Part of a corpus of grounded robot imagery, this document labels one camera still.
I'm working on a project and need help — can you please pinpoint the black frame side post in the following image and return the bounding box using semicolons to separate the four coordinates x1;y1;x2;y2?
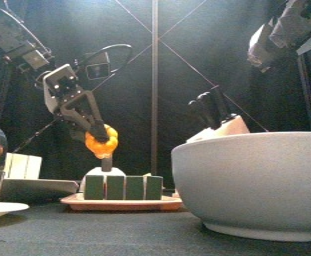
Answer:
297;53;311;132

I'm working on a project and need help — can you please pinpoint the pink rectangular tray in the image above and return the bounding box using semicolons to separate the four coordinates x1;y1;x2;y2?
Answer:
59;192;184;212

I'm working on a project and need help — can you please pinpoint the large white bowl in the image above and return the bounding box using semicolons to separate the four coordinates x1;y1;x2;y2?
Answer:
170;130;311;243

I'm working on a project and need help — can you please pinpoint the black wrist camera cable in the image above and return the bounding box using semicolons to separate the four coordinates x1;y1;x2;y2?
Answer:
74;43;135;76

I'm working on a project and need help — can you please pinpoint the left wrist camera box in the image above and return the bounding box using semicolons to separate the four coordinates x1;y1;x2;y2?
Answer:
84;51;114;81

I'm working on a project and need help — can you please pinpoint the white ribbed toy appliance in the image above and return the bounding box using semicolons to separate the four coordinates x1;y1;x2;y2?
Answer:
0;149;44;181

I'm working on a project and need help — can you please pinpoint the vertical frame pole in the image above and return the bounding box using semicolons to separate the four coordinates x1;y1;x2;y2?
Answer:
150;0;160;176

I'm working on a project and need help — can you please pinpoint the green toy block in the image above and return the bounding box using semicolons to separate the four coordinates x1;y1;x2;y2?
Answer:
104;174;127;201
124;175;146;201
83;174;106;201
144;175;164;201

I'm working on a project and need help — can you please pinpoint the black handled toy knife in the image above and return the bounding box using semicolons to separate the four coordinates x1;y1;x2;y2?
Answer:
210;84;233;125
187;99;209;130
197;91;222;131

